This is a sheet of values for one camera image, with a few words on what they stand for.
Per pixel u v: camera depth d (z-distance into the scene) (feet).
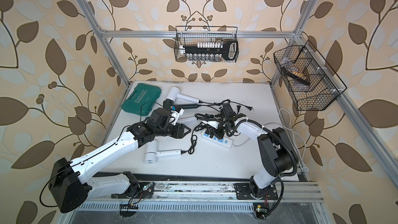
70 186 1.26
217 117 2.72
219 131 2.60
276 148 1.66
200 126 3.07
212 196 2.42
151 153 2.70
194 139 2.99
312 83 2.42
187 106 3.37
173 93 3.54
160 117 1.96
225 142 2.88
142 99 3.44
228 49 2.77
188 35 2.99
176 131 2.19
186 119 3.13
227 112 2.42
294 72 2.47
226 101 3.55
